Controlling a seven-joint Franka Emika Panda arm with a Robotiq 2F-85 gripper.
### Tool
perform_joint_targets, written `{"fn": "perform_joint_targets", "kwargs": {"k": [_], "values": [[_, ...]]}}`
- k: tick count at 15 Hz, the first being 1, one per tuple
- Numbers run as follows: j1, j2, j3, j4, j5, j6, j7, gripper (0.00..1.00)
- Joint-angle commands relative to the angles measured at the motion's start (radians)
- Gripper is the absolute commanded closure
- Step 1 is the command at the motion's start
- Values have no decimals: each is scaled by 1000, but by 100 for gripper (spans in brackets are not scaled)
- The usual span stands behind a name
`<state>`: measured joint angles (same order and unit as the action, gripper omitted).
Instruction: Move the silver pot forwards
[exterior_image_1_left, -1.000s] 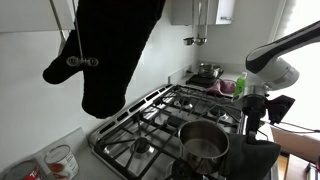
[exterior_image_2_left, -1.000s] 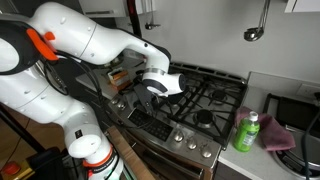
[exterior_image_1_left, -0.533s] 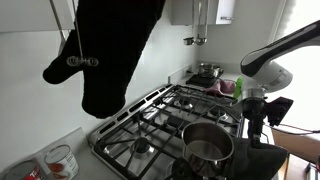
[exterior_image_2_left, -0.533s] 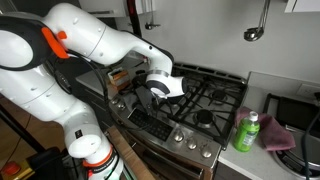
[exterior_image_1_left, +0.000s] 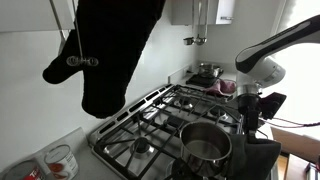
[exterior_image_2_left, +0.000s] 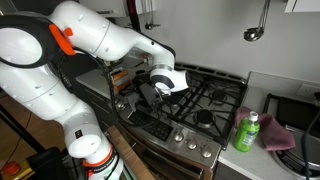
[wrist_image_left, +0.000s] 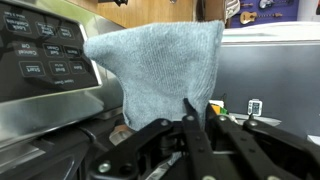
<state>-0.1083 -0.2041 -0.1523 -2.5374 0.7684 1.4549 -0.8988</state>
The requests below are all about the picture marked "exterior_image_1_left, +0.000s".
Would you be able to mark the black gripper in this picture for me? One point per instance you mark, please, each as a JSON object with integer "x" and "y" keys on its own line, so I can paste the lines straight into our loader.
{"x": 248, "y": 104}

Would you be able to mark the silver pot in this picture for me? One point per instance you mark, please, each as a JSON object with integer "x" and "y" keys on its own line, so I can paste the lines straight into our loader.
{"x": 205, "y": 146}

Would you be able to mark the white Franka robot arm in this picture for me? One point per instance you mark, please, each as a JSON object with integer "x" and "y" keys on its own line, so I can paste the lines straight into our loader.
{"x": 263, "y": 66}

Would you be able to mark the black burner cap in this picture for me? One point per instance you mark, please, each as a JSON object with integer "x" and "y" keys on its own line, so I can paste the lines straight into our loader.
{"x": 141, "y": 145}
{"x": 218, "y": 112}

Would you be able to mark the pink cloth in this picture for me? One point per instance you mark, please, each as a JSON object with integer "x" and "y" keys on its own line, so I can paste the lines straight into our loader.
{"x": 223, "y": 87}

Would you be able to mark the wooden furniture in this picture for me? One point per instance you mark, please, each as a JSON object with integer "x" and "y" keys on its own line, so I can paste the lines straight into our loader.
{"x": 296, "y": 143}

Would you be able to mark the black portable cooktop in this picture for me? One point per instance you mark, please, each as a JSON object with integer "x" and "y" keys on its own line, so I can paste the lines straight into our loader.
{"x": 201, "y": 80}

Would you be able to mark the small steel saucepan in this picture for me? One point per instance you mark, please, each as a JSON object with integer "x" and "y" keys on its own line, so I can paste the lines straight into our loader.
{"x": 209, "y": 70}

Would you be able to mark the hanging steel ladle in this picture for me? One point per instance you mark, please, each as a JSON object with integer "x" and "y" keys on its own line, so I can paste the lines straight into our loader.
{"x": 201, "y": 36}

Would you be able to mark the hanging steel measuring cup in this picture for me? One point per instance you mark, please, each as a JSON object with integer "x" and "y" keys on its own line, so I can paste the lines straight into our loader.
{"x": 188, "y": 41}

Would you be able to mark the stainless gas stove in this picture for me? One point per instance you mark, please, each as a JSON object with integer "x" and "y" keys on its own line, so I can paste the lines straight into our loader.
{"x": 133, "y": 133}

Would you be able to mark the black oven mitt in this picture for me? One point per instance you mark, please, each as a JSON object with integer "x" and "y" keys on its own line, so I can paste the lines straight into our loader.
{"x": 110, "y": 50}

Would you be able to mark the hanging metal coil whisk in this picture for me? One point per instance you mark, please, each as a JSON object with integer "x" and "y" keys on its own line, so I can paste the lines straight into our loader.
{"x": 81, "y": 61}

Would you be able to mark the white label tomato can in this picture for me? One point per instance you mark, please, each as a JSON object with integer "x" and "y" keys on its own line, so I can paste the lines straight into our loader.
{"x": 63, "y": 163}

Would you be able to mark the red label tomato can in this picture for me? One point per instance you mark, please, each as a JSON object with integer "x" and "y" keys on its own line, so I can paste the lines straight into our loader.
{"x": 23, "y": 171}

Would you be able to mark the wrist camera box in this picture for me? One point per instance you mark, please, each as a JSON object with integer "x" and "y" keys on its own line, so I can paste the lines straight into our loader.
{"x": 271, "y": 105}

